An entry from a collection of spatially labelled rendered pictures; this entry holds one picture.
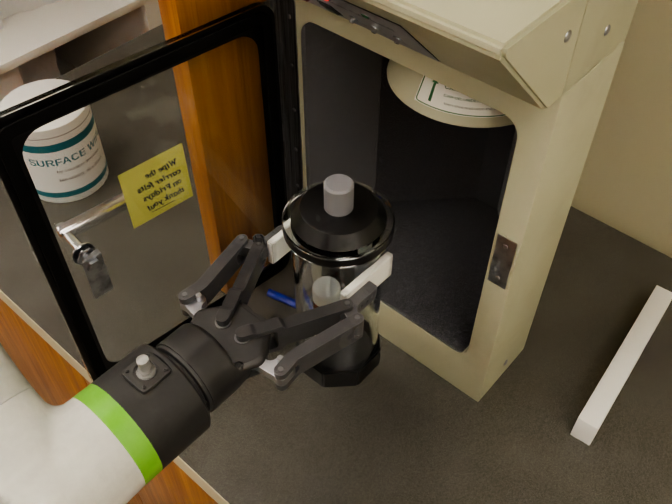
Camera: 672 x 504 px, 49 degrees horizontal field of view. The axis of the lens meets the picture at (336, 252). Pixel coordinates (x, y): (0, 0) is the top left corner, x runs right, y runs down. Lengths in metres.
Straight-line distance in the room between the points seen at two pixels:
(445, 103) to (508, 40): 0.25
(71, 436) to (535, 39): 0.43
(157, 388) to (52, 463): 0.09
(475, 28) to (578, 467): 0.60
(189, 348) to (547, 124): 0.35
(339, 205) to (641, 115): 0.58
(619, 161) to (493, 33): 0.72
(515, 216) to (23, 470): 0.47
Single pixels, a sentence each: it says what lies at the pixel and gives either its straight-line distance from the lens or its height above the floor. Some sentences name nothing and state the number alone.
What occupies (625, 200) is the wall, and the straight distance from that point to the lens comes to 1.22.
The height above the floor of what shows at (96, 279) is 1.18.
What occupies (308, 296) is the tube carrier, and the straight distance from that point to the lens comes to 0.74.
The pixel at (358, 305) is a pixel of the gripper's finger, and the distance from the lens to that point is 0.68.
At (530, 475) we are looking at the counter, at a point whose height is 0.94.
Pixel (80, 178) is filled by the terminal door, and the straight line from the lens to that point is 0.74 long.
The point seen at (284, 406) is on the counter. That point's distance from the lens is 0.95.
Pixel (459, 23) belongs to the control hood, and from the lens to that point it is 0.50.
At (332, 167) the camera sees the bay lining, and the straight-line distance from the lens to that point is 0.94.
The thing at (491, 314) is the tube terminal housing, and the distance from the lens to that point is 0.83.
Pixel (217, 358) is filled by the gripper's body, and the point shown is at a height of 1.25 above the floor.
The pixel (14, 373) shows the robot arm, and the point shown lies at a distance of 0.62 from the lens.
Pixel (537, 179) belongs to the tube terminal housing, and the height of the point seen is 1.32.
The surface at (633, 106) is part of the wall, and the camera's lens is 1.13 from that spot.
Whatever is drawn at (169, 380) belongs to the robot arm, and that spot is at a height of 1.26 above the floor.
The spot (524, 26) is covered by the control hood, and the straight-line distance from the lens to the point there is 0.51.
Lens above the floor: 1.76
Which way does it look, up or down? 48 degrees down
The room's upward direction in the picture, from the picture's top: straight up
